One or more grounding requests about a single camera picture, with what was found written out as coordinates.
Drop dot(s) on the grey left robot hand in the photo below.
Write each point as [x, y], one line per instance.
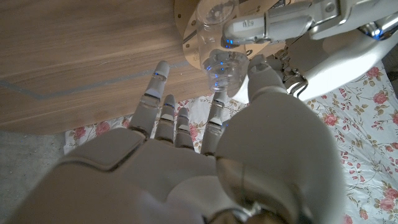
[326, 40]

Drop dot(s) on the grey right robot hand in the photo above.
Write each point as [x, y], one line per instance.
[155, 180]

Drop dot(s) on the floral backdrop cloth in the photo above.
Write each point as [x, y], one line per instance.
[357, 140]

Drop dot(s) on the cardboard filament reel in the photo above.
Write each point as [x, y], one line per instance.
[189, 37]

